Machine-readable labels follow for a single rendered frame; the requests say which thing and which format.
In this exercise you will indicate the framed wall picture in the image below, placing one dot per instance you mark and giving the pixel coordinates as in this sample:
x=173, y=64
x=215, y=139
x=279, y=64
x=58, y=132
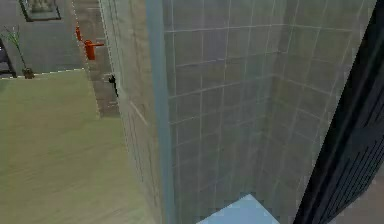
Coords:
x=40, y=8

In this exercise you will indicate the green house plant in pot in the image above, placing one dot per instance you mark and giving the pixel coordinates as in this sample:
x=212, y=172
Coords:
x=18, y=46

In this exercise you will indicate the dark chair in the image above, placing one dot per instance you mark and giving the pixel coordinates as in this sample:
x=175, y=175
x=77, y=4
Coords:
x=4, y=60

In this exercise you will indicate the glass shower door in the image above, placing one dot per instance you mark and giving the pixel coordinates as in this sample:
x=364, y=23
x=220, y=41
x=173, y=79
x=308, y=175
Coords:
x=140, y=100

